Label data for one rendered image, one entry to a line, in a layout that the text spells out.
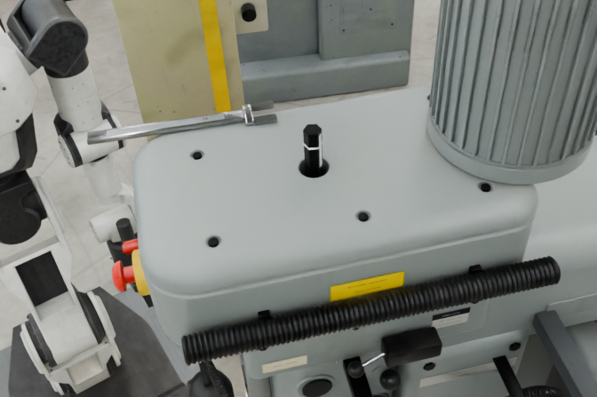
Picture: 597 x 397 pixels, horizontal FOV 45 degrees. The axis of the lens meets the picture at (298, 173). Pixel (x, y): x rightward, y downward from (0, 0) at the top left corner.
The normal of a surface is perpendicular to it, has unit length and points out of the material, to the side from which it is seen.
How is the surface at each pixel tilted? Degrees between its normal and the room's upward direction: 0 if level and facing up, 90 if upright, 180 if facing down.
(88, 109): 90
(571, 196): 0
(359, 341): 90
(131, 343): 0
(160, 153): 0
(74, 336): 66
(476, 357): 90
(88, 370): 30
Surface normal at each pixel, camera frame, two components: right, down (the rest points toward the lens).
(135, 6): 0.22, 0.68
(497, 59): -0.57, 0.59
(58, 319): 0.51, 0.43
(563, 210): -0.04, -0.71
